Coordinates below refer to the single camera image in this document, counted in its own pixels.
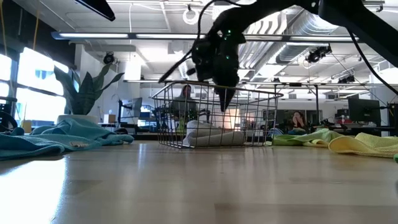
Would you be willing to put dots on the grey microfiber towel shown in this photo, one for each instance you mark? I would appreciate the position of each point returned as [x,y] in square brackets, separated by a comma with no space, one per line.
[214,138]

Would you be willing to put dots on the black ceiling spot lamp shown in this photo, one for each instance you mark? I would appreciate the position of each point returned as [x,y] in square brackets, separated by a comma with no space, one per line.
[109,58]

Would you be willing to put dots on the person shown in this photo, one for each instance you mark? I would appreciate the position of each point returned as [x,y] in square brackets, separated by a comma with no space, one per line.
[185,105]
[298,119]

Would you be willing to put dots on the black equipment box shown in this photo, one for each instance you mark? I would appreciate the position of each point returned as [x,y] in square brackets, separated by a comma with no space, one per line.
[394,121]

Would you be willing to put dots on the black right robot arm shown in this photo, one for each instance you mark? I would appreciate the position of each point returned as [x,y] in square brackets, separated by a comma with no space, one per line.
[357,18]

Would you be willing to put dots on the monitor on black arm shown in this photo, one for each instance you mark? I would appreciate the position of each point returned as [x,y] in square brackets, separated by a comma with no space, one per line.
[136,107]

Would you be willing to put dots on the bright window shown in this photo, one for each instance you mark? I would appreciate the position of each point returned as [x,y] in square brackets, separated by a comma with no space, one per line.
[37,102]

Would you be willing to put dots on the light green towel white label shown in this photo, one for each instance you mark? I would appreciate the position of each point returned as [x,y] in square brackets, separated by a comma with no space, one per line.
[311,137]

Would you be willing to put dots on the black ceiling camera cluster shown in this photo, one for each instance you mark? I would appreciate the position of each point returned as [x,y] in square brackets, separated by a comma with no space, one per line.
[315,56]

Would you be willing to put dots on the cardboard box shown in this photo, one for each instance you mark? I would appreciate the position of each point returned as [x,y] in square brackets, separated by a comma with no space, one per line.
[109,119]

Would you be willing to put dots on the black ceiling device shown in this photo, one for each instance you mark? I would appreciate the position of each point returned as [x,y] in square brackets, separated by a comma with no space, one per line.
[346,80]

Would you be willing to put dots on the silver ventilation duct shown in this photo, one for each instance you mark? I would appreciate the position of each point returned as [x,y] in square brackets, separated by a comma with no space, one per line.
[306,28]

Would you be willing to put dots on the long ceiling light bar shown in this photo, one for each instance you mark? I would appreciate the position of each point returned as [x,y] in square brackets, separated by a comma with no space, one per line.
[93,35]

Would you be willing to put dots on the dark computer monitor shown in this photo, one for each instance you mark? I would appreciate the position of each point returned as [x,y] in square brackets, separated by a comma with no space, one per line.
[363,112]

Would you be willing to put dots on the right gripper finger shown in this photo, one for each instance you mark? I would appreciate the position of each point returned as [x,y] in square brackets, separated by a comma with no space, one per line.
[224,96]

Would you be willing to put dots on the yellow container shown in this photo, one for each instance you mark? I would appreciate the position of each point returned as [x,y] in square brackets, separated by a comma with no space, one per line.
[26,127]

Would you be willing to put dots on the yellow microfiber towel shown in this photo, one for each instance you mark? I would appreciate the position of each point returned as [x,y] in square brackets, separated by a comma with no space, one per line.
[367,144]

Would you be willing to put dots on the potted snake plant white pot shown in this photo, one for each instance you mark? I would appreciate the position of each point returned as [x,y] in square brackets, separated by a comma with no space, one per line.
[84,99]

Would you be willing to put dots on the dark office desk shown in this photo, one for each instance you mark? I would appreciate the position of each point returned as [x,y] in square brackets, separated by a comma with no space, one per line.
[367,128]

